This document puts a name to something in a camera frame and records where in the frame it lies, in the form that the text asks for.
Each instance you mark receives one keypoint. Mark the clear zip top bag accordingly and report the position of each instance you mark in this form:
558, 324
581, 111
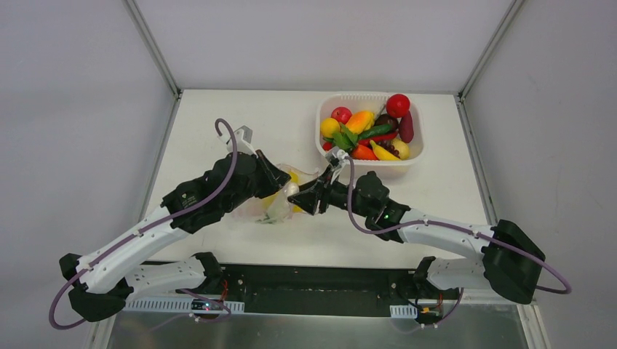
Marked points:
252, 210

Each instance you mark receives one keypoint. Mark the yellow toy pear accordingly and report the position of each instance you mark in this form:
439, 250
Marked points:
400, 149

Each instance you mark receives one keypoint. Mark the dark toy grapes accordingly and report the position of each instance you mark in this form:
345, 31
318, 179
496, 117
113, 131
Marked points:
388, 145

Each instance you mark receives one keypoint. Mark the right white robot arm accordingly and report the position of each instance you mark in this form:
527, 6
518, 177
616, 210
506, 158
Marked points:
499, 257

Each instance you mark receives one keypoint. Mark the white toy radish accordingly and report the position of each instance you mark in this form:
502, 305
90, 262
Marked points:
280, 209

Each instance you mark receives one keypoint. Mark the yellow toy lemon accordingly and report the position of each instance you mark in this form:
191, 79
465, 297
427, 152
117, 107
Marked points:
329, 127

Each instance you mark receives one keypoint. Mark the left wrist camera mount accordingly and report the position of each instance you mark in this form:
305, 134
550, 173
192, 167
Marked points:
243, 137

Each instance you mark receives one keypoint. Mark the orange toy carrot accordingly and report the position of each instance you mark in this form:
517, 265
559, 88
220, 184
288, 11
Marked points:
362, 152

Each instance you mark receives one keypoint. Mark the purple toy sweet potato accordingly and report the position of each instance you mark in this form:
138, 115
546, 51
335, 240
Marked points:
406, 128

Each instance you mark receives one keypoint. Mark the red toy chili pepper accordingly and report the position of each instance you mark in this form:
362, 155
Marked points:
377, 139

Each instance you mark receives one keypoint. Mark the red toy apple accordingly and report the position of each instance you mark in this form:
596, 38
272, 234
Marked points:
341, 114

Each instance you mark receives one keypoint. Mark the red toy tomato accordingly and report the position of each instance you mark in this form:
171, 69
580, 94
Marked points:
398, 105

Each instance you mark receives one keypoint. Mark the yellow toy banana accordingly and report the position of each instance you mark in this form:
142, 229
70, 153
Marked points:
381, 153

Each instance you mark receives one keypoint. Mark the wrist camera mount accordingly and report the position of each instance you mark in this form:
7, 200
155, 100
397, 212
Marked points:
338, 159
243, 137

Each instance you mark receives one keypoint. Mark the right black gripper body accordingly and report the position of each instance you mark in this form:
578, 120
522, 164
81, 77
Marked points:
319, 193

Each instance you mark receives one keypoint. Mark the orange toy mango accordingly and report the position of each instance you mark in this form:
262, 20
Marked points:
359, 121

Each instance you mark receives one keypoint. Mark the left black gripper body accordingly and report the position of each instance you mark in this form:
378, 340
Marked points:
270, 173

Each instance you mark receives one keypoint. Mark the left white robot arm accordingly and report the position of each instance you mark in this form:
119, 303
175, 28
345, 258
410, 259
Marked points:
103, 282

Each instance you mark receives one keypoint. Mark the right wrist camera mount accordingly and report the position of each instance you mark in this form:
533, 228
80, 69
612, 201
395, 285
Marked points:
338, 159

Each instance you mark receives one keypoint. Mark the dark purple toy eggplant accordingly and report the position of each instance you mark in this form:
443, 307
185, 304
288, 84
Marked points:
387, 119

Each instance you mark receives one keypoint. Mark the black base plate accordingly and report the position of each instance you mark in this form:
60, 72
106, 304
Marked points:
321, 291

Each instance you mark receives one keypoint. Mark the yellow toy cabbage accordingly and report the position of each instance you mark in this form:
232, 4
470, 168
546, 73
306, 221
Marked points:
267, 202

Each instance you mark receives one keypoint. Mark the green toy leaf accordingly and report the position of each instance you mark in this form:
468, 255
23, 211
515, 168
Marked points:
344, 139

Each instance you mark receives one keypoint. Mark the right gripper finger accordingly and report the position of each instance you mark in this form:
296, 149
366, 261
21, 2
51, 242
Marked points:
322, 182
309, 200

